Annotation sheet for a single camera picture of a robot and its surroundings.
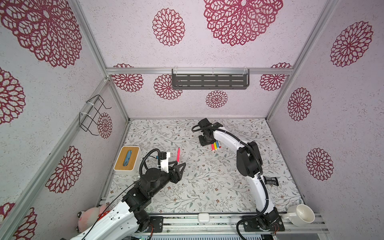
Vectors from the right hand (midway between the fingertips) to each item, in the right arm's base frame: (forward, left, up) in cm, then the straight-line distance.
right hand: (204, 139), depth 101 cm
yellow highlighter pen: (-1, -8, -5) cm, 9 cm away
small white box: (-46, +1, -6) cm, 46 cm away
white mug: (-43, -49, -7) cm, 65 cm away
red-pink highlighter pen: (-2, -6, -6) cm, 9 cm away
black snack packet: (-26, -38, -4) cm, 46 cm away
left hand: (-28, +12, +14) cm, 33 cm away
